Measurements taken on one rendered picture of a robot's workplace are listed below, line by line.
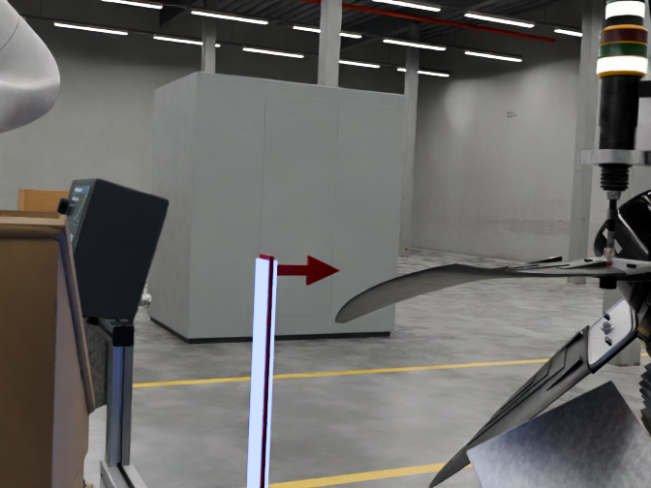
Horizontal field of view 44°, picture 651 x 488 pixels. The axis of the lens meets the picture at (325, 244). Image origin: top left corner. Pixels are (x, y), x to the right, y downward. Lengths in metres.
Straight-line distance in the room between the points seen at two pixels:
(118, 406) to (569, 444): 0.63
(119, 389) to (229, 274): 5.70
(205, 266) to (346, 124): 1.79
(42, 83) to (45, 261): 0.36
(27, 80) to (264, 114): 6.02
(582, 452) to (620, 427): 0.04
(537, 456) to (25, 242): 0.47
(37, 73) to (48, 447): 0.46
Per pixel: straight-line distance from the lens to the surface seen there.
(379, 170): 7.40
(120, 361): 1.15
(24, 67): 0.97
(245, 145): 6.86
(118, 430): 1.18
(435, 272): 0.60
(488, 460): 0.78
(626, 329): 0.88
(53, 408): 0.66
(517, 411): 0.93
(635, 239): 0.85
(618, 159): 0.78
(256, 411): 0.64
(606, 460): 0.77
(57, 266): 0.64
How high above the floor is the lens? 1.23
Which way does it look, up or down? 3 degrees down
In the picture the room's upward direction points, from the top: 3 degrees clockwise
